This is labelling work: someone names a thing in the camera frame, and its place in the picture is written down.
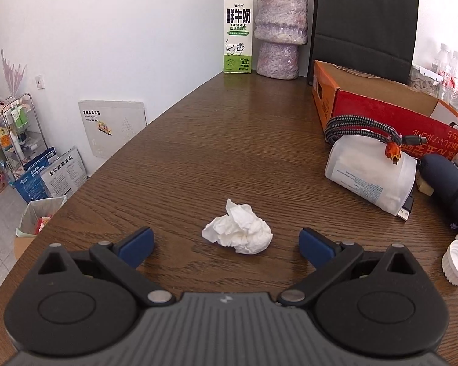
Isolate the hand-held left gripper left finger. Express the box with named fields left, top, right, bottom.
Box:
left=34, top=226, right=176, bottom=307

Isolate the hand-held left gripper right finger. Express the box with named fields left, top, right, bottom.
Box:
left=278, top=227, right=425, bottom=308

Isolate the white tissue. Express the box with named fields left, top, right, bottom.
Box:
left=202, top=198, right=273, bottom=255

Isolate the black braided cable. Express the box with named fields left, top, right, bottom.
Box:
left=324, top=115, right=430, bottom=222

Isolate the orange cardboard box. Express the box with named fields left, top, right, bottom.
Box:
left=311, top=60, right=458, bottom=168

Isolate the translucent white plastic tub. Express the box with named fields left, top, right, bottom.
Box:
left=324, top=135, right=418, bottom=212

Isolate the white pet food bag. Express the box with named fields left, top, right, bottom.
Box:
left=40, top=145, right=88, bottom=199

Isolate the cardboard box with bin liner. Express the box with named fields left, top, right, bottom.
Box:
left=14, top=195, right=68, bottom=262

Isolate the blue pet food bag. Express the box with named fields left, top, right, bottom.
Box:
left=14, top=147, right=58, bottom=203

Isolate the dark blue pouch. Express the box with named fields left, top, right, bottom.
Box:
left=420, top=153, right=458, bottom=233

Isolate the clear jar of seeds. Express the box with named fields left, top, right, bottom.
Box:
left=408, top=65, right=443, bottom=93

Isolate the purple textured vase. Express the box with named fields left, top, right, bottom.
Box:
left=254, top=0, right=310, bottom=80

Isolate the green and white milk carton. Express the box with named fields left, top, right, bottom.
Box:
left=223, top=0, right=256, bottom=74

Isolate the black paper bag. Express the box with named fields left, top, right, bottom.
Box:
left=307, top=0, right=420, bottom=86

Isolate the white wall panel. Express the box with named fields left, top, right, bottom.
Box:
left=78, top=100, right=147, bottom=161

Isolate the wire storage rack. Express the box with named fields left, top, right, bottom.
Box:
left=0, top=91, right=49, bottom=178

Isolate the pink plant wall sticker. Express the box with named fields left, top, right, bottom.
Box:
left=0, top=49, right=27, bottom=100

